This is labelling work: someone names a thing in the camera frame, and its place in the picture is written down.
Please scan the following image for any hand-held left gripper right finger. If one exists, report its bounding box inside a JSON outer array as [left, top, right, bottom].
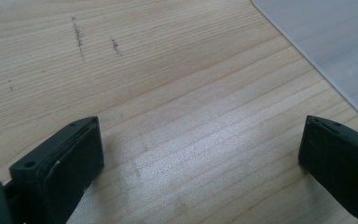
[[297, 115, 358, 224]]

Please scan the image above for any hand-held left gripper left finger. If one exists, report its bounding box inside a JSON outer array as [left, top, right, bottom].
[[8, 116, 104, 224]]

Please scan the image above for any clear plastic storage box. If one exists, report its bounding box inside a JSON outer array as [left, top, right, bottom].
[[251, 0, 358, 130]]

